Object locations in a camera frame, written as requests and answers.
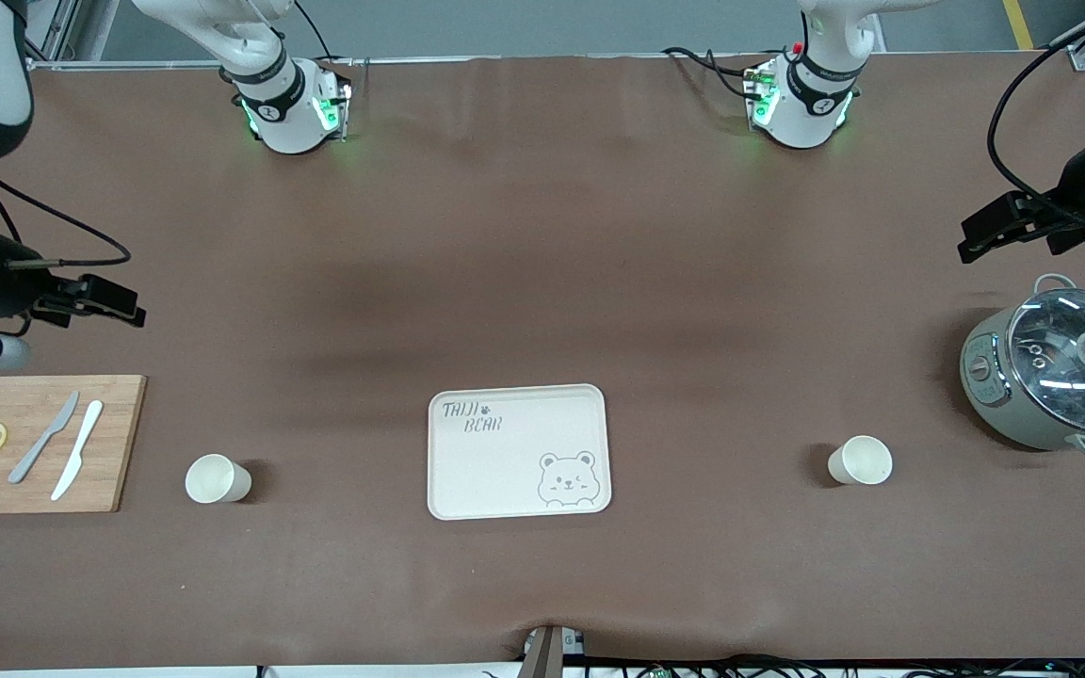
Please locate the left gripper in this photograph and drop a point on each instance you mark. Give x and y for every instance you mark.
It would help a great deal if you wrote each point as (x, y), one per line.
(1076, 195)

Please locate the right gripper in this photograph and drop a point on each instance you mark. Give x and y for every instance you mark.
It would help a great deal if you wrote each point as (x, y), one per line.
(11, 282)

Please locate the white IKEA cup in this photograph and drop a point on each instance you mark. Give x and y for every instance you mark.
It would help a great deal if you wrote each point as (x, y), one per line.
(863, 460)
(213, 478)

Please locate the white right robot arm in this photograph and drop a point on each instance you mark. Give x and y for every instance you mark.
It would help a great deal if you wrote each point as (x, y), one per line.
(279, 104)

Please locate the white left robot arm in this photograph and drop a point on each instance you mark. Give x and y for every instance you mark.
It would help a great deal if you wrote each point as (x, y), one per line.
(806, 113)

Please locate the cream tray with bear print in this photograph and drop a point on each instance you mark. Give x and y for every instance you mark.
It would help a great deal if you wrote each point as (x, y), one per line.
(505, 471)

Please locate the glass pot lid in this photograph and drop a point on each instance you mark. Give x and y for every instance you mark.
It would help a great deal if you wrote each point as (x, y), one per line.
(1065, 348)

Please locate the wooden cutting board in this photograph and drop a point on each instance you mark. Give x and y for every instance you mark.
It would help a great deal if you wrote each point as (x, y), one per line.
(119, 443)

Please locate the grey plastic knife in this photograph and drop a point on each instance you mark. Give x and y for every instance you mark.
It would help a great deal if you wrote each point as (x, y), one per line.
(45, 436)

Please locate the white plastic knife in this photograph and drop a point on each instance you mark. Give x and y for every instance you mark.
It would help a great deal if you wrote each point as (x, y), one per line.
(79, 452)

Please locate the grey-green electric cooking pot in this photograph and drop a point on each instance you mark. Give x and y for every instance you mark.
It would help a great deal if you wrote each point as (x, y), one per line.
(995, 395)

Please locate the brown table cover sheet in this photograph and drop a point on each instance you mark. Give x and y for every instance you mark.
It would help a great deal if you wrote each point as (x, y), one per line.
(542, 282)

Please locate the camera mount post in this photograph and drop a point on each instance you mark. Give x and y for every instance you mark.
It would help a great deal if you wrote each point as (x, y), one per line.
(547, 652)

